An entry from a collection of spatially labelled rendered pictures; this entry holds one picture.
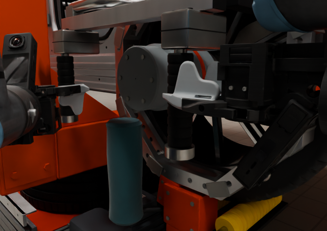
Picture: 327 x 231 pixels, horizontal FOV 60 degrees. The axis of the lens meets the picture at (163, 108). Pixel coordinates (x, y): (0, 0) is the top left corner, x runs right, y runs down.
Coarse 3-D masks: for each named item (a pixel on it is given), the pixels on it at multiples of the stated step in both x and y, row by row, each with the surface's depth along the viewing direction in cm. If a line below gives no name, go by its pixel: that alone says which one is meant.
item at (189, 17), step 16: (176, 16) 37; (192, 16) 36; (208, 16) 38; (224, 16) 41; (176, 32) 37; (192, 32) 36; (208, 32) 39; (224, 32) 41; (176, 48) 37; (192, 48) 37; (208, 48) 39
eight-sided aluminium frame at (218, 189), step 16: (128, 32) 79; (288, 32) 48; (320, 32) 48; (128, 112) 82; (144, 112) 86; (144, 128) 85; (144, 144) 79; (160, 144) 81; (304, 144) 49; (160, 160) 76; (176, 160) 77; (176, 176) 72; (192, 176) 68; (208, 176) 66; (224, 176) 61; (208, 192) 64; (224, 192) 61
